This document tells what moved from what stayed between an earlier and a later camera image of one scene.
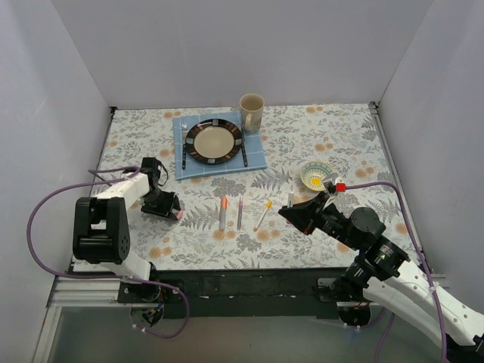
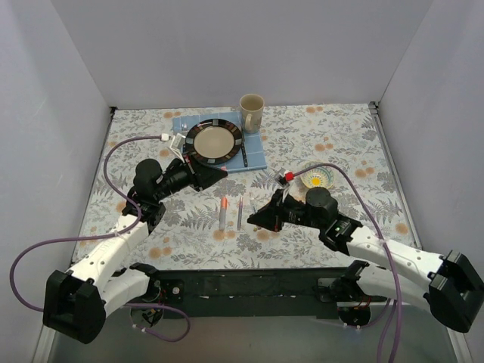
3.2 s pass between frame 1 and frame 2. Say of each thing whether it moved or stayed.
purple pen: stayed
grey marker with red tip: stayed
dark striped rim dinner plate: stayed
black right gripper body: moved
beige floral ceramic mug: stayed
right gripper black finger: moved
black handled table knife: stayed
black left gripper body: moved
